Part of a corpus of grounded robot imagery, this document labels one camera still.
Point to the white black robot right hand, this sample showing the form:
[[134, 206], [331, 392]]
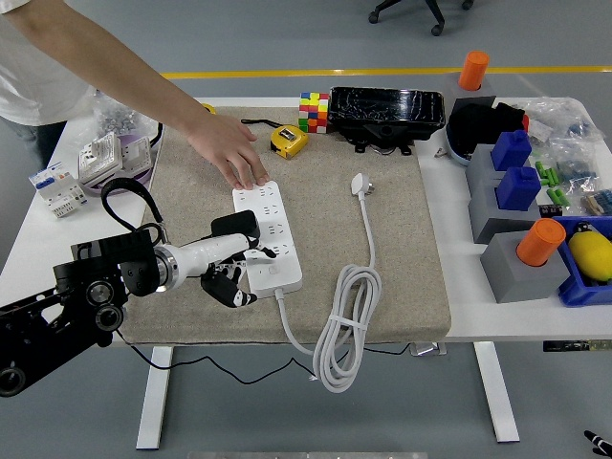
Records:
[[600, 442]]

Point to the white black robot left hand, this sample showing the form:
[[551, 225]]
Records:
[[215, 251]]

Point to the person's right hand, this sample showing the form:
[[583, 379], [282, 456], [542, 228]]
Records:
[[228, 150]]

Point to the black plug adapter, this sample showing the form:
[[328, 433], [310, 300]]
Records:
[[236, 222]]

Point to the white power strip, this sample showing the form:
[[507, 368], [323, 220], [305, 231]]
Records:
[[287, 282]]

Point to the person's right forearm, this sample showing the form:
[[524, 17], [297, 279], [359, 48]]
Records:
[[115, 72]]

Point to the small black circuit board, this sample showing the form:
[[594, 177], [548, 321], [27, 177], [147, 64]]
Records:
[[551, 211]]

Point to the yellow tape measure silver clip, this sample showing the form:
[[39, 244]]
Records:
[[288, 141]]

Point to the yellow tape measure black label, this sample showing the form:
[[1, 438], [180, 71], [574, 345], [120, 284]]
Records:
[[159, 134]]

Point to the colourful puzzle cube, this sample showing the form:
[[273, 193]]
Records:
[[314, 112]]

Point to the black box under table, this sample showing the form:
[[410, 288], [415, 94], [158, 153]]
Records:
[[574, 345]]

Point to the white table leg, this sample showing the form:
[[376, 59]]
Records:
[[497, 392], [155, 397]]

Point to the clear bag of screws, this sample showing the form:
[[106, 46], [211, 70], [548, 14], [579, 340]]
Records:
[[117, 119]]

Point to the blue plastic bin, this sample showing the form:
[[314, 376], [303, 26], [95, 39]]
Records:
[[581, 289]]

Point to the black device cracked screen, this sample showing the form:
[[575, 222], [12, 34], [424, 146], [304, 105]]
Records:
[[386, 112]]

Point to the white circuit breaker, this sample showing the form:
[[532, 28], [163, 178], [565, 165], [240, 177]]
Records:
[[57, 189]]

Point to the grey-brown mat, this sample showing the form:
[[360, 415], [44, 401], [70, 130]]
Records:
[[392, 215]]

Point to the yellow toy lemon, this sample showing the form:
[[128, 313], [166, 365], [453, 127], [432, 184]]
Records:
[[593, 253]]

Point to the grey plastic block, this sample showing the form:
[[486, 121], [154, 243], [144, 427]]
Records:
[[507, 272], [449, 88], [478, 165], [480, 210]]

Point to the person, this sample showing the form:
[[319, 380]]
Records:
[[33, 81]]

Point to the orange plastic cylinder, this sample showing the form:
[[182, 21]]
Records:
[[540, 241], [473, 71]]

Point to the small metal clip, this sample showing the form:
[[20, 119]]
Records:
[[440, 153]]

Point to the clear bag of resistors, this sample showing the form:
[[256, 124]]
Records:
[[597, 203]]

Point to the black office chair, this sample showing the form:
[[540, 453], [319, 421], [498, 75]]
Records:
[[432, 9]]

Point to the green cylindrical battery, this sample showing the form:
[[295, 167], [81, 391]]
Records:
[[557, 196], [552, 177], [540, 170]]

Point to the black cloth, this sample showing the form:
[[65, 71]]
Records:
[[478, 126]]

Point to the blue plastic block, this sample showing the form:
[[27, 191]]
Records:
[[518, 188], [511, 149]]

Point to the clear bag blue parts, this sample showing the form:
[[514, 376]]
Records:
[[576, 167]]

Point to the clear plastic bag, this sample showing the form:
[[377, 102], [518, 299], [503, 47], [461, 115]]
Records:
[[550, 115]]

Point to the white wall socket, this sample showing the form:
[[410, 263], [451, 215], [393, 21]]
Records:
[[136, 152], [98, 158]]

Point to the metal table bracket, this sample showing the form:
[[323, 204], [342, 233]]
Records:
[[428, 349]]

